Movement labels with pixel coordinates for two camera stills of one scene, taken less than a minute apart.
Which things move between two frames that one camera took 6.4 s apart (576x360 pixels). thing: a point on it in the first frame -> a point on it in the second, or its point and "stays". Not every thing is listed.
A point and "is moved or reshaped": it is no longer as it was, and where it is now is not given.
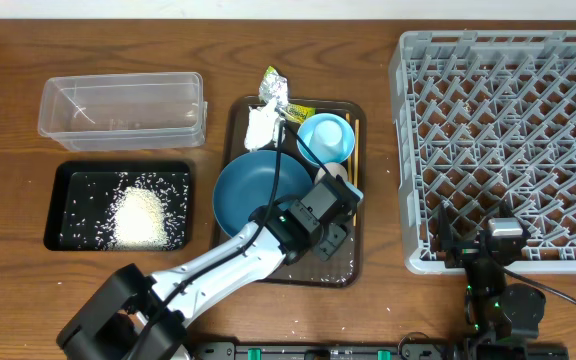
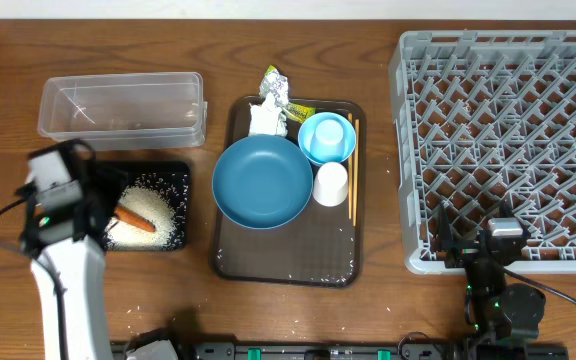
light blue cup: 327,141 stays
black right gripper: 463,251 stays
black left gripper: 328,255 -> 109,176
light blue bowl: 329,135 stays
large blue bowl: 245,183 is moved or reshaped
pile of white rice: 145,212 stays
